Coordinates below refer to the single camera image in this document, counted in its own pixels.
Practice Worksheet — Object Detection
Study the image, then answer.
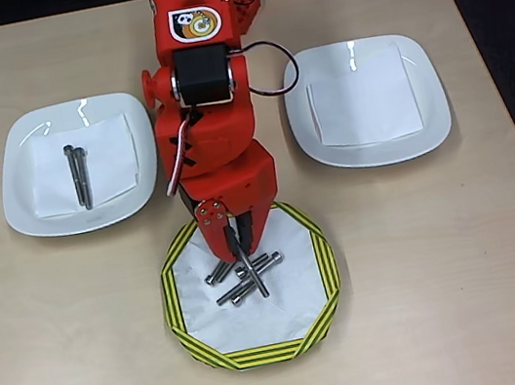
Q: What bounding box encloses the yellow black striped paper dish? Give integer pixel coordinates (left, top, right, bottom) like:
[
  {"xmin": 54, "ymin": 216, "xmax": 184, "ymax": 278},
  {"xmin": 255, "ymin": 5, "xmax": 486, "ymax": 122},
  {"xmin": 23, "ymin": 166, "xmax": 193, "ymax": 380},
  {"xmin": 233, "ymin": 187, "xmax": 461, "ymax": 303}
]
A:
[{"xmin": 147, "ymin": 192, "xmax": 354, "ymax": 383}]

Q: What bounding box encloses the white paper napkin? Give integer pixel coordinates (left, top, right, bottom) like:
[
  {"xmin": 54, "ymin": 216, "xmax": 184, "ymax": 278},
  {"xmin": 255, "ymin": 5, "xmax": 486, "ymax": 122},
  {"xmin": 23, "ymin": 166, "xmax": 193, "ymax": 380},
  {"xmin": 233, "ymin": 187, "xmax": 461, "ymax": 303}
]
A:
[
  {"xmin": 301, "ymin": 38, "xmax": 426, "ymax": 152},
  {"xmin": 20, "ymin": 109, "xmax": 146, "ymax": 221}
]

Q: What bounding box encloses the white red servo cable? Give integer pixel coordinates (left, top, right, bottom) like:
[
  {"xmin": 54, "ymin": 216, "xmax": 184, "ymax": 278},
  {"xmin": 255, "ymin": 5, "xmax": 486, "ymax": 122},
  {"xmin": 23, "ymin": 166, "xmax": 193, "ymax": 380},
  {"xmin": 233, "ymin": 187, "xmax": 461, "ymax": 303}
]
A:
[{"xmin": 153, "ymin": 113, "xmax": 212, "ymax": 199}]

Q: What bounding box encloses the white square ceramic plate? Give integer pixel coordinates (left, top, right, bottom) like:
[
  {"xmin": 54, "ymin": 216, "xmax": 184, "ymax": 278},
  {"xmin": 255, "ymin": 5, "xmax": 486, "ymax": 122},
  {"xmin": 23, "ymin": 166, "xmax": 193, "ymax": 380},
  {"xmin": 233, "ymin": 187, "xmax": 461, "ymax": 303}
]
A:
[
  {"xmin": 276, "ymin": 25, "xmax": 458, "ymax": 181},
  {"xmin": 0, "ymin": 87, "xmax": 169, "ymax": 246}
]

